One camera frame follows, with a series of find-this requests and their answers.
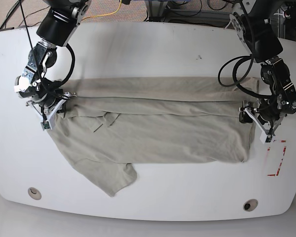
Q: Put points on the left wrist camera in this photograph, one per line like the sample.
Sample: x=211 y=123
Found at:
x=266 y=138

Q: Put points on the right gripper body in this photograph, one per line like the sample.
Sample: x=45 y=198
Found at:
x=48 y=106

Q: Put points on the red tape marking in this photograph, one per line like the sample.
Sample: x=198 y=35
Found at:
x=275 y=157

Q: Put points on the right table grommet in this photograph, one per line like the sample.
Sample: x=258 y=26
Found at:
x=250 y=205

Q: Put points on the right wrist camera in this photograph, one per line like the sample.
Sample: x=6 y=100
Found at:
x=47 y=124

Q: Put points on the table grommet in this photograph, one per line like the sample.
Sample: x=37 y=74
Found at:
x=34 y=193
x=250 y=205

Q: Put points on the beige t-shirt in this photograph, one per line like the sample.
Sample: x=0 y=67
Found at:
x=114 y=123

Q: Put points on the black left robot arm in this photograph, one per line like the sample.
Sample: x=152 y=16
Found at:
x=251 y=20

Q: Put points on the left table grommet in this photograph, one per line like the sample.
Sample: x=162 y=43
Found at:
x=34 y=193

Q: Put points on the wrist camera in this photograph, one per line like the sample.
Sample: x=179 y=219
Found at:
x=47 y=124
x=266 y=138

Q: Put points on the aluminium table leg frame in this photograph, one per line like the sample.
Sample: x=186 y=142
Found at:
x=159 y=10

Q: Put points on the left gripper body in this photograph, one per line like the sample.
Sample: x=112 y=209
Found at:
x=266 y=117

